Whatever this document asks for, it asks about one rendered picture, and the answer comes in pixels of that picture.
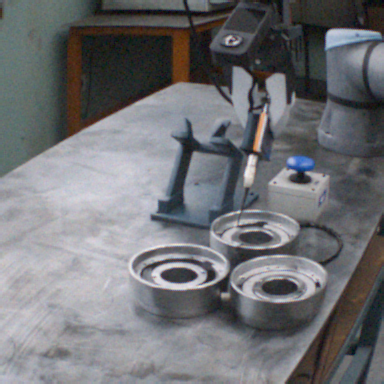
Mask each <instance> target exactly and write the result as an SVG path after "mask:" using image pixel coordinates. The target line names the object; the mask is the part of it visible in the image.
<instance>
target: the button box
mask: <svg viewBox="0 0 384 384"><path fill-rule="evenodd" d="M328 193H329V176H328V175H321V174H316V173H310V172H305V178H303V179H298V178H297V175H296V172H295V170H292V169H290V168H286V167H285V168H284V169H283V170H282V171H281V172H280V173H279V174H278V175H277V176H276V177H274V178H273V180H272V181H271V182H270V183H269V184H268V201H267V211H271V212H276V213H280V214H283V215H286V216H288V217H290V218H292V219H293V220H294V221H297V222H311V223H314V222H316V221H317V220H318V218H319V217H320V214H321V213H322V212H323V211H324V209H325V208H326V207H327V205H328Z"/></svg>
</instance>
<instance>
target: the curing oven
mask: <svg viewBox="0 0 384 384"><path fill-rule="evenodd" d="M240 1H241V0H187V3H188V7H189V10H190V11H200V17H208V12H207V11H213V10H216V9H222V8H225V7H232V6H234V5H239V3H240ZM102 6H103V8H102V10H106V9H108V10H112V11H111V14H112V15H118V14H119V10H118V9H122V10H127V9H137V10H140V9H151V10H159V9H166V10H182V11H185V9H184V3H183V0H102Z"/></svg>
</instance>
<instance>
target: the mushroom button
mask: <svg viewBox="0 0 384 384"><path fill-rule="evenodd" d="M287 167H288V168H290V169H292V170H295V172H296V175H297V178H298V179H303V178H305V172H310V171H312V170H313V169H314V168H315V163H314V161H313V160H311V159H309V158H306V157H305V156H293V157H290V158H289V159H288V161H287Z"/></svg>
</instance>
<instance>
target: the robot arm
mask: <svg viewBox="0 0 384 384"><path fill-rule="evenodd" d="M234 10H235V11H234V12H233V13H232V14H231V16H230V17H229V18H228V20H227V22H226V24H225V25H224V26H223V28H222V29H221V30H220V32H219V33H218V34H217V36H216V37H215V40H214V41H213V43H212V44H211V45H210V48H211V52H212V56H213V60H214V63H218V64H223V74H224V77H225V80H226V81H227V86H228V90H229V94H230V96H231V97H232V101H233V104H234V107H235V110H236V112H238V115H239V118H240V120H241V122H242V124H243V126H244V128H245V126H246V123H247V119H248V115H249V113H253V108H254V107H253V105H254V99H255V97H256V95H257V90H258V85H257V83H256V80H257V76H256V74H255V73H254V72H253V65H254V64H258V65H265V66H266V67H267V69H268V70H269V71H272V70H275V69H276V65H277V71H276V73H275V74H273V75H272V77H269V78H267V80H266V89H267V90H268V92H269V93H270V96H271V103H270V106H269V111H270V113H271V120H270V124H269V130H270V133H271V137H272V139H276V138H278V137H279V135H280V134H281V133H282V131H283V130H284V128H285V126H286V121H287V119H288V116H289V113H290V111H291V108H292V106H293V105H294V102H295V98H294V90H295V88H296V87H297V86H296V84H297V82H298V78H299V77H298V72H299V70H298V64H297V63H296V62H299V61H301V60H302V59H303V51H302V45H303V42H302V32H301V31H302V26H300V25H298V24H291V23H290V17H289V15H290V9H289V0H250V1H246V0H241V1H240V3H239V5H237V7H236V8H235V9H234ZM298 36H299V38H300V42H299V46H298ZM326 36H327V38H326V43H327V44H326V47H325V49H326V51H327V53H326V58H327V65H326V66H327V86H328V90H327V97H328V101H327V103H326V108H325V111H324V113H323V114H324V115H323V117H322V119H321V122H320V123H321V124H320V127H319V129H318V136H319V143H320V144H321V145H322V146H323V147H325V148H327V149H329V150H331V151H333V152H334V153H338V154H342V155H347V156H354V157H363V158H372V157H378V156H381V155H382V156H384V113H383V102H384V42H383V38H381V34H380V33H378V32H372V31H365V30H361V31H360V30H353V29H350V30H347V29H343V30H342V29H337V30H336V29H333V30H330V31H328V33H327V35H326ZM292 39H295V42H296V45H295V46H292ZM298 47H300V52H298ZM294 49H295V51H294ZM295 52H296V62H295V61H294V53H295Z"/></svg>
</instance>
